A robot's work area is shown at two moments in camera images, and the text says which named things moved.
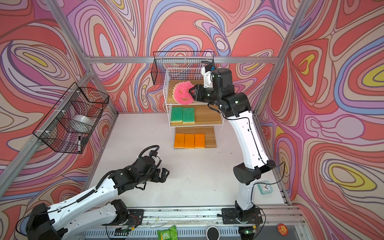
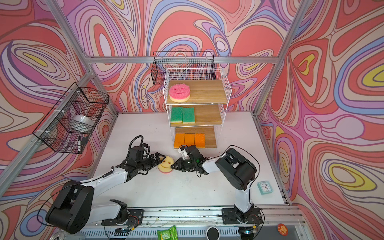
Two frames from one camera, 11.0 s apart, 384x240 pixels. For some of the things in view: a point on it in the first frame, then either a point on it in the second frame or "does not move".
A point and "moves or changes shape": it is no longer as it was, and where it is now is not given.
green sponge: [176, 114] does not move
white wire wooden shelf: [194, 124] does not move
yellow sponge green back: [188, 115] does not move
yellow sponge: [200, 140] does not move
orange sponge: [189, 139] does not move
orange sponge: [179, 140] does not move
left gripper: [163, 177] → [156, 160]
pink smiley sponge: [181, 94] moves or changes shape
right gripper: [197, 91] → [179, 162]
